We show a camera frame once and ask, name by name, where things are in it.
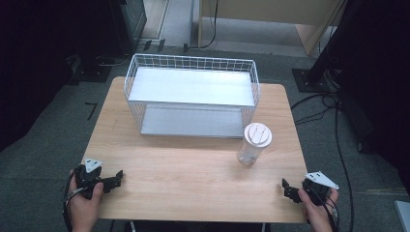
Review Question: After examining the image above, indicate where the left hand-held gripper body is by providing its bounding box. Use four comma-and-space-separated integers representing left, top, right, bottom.
73, 157, 107, 200

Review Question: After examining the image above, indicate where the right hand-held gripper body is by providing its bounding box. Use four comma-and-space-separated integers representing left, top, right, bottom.
301, 170, 340, 207

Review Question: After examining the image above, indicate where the clear cup with white lid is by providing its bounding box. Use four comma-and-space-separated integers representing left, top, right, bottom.
236, 122, 274, 166

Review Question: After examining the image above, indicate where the white wire shelf rack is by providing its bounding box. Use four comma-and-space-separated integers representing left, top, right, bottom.
123, 53, 261, 140

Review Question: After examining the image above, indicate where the person's right hand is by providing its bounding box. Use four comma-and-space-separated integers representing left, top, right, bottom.
297, 188, 340, 225

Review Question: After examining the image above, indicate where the person's left hand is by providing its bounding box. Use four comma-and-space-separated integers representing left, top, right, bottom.
67, 175, 105, 223

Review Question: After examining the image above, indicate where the white box corner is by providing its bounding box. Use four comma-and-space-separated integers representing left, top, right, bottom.
393, 199, 410, 232

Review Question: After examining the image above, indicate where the black cabinet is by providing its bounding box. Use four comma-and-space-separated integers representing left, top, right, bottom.
108, 0, 148, 56

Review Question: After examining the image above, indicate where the light wooden furniture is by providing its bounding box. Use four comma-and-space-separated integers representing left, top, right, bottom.
196, 0, 349, 58

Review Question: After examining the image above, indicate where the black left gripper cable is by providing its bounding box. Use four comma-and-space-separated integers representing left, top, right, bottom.
62, 169, 85, 232

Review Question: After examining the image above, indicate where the black floor cable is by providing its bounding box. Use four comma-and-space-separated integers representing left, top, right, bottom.
289, 92, 356, 232

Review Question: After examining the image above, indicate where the black stand base plate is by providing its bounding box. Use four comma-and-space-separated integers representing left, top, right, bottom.
291, 67, 337, 95
66, 55, 116, 85

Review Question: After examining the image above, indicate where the black hanging cable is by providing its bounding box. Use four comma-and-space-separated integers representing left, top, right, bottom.
184, 0, 220, 52

